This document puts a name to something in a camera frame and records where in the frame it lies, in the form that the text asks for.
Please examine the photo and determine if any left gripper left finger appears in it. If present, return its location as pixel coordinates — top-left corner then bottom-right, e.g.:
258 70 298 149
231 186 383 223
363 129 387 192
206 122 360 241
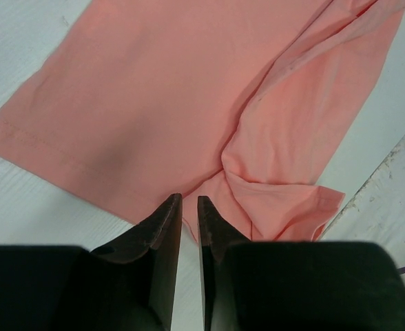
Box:
0 194 182 330

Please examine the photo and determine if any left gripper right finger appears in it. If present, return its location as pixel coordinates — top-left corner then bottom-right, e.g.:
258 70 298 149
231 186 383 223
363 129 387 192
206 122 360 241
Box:
198 197 405 330

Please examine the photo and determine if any pink t shirt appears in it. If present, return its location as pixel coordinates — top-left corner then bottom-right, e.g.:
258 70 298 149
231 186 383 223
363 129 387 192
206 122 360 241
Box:
0 1 405 241

